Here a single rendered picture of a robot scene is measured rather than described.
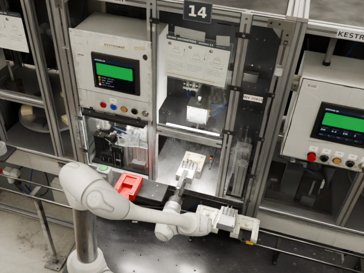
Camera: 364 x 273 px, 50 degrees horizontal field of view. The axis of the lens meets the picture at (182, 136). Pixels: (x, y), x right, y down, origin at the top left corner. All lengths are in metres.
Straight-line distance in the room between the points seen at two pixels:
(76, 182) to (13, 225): 1.97
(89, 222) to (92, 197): 0.29
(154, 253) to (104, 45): 1.20
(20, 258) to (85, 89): 1.63
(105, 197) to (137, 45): 0.75
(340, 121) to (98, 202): 1.09
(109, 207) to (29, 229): 1.99
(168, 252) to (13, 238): 1.51
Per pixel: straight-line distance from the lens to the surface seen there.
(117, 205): 1.54
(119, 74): 1.95
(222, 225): 2.19
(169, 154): 2.56
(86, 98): 2.16
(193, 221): 1.91
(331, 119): 1.85
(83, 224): 1.78
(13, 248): 3.38
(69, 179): 1.63
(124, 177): 2.34
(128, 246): 2.38
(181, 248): 2.37
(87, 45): 1.98
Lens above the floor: 2.64
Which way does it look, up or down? 40 degrees down
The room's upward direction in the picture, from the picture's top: 3 degrees clockwise
